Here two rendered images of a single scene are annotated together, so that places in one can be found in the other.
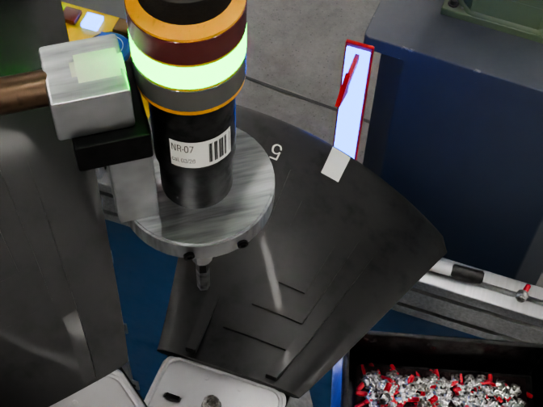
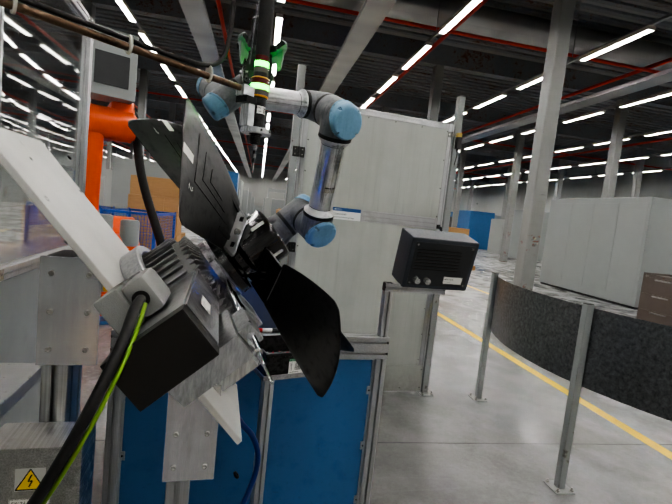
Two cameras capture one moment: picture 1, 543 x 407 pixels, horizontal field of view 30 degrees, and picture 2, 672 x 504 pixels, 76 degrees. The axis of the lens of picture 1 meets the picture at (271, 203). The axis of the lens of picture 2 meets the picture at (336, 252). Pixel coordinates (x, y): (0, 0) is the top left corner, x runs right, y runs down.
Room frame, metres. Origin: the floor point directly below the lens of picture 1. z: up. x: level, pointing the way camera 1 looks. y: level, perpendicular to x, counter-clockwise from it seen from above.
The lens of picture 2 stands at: (-0.72, 0.41, 1.28)
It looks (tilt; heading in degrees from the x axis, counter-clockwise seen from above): 5 degrees down; 327
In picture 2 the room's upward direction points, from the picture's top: 6 degrees clockwise
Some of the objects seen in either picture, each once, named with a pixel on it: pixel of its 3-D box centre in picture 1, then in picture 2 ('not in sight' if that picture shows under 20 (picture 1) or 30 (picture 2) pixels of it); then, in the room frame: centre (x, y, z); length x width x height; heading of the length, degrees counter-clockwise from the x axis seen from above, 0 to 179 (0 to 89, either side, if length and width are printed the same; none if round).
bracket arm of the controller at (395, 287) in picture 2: not in sight; (414, 288); (0.42, -0.68, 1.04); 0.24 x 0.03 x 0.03; 73
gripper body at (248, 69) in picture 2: not in sight; (257, 68); (0.37, 0.00, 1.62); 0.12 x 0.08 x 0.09; 163
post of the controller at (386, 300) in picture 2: not in sight; (385, 309); (0.45, -0.58, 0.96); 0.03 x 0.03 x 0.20; 73
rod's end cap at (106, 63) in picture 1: (98, 77); not in sight; (0.25, 0.07, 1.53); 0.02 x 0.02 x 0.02; 18
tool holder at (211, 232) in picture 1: (170, 133); (254, 111); (0.26, 0.04, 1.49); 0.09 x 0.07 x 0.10; 108
